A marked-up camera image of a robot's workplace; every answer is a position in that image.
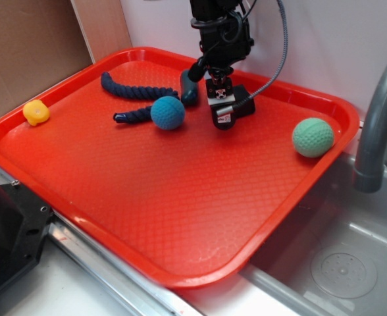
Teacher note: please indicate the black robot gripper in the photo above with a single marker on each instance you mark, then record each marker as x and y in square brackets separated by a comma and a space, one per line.
[224, 37]

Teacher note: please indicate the black box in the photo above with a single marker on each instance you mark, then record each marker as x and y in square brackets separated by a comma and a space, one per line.
[243, 105]

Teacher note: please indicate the dark teal oval capsule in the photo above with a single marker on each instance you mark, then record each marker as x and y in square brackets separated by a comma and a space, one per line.
[189, 89]

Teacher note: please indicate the blue textured ball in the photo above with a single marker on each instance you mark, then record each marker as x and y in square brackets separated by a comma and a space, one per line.
[168, 113]

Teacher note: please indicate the red plastic tray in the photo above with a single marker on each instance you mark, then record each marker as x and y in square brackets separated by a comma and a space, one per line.
[186, 207]

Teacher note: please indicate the green textured ball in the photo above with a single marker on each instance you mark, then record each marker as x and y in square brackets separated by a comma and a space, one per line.
[312, 137]

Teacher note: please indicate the yellow rubber toy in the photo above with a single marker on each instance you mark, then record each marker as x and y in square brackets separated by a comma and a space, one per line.
[35, 112]

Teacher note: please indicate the brown cardboard panel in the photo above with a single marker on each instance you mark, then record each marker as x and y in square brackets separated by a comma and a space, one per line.
[45, 42]

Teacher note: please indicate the grey toy faucet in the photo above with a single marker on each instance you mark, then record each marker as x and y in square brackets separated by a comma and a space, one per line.
[371, 158]

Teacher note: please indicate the grey toy sink basin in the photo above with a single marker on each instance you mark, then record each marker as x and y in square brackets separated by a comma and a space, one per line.
[329, 255]

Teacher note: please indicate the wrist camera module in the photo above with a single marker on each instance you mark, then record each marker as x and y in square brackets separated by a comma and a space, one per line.
[220, 95]

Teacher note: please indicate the navy blue rope toy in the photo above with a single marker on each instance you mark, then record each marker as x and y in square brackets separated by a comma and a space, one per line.
[137, 93]

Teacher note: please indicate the silver metal rail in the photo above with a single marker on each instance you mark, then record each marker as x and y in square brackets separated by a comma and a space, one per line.
[75, 278]

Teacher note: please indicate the black metal bracket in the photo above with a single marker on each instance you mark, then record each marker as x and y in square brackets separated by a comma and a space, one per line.
[24, 224]

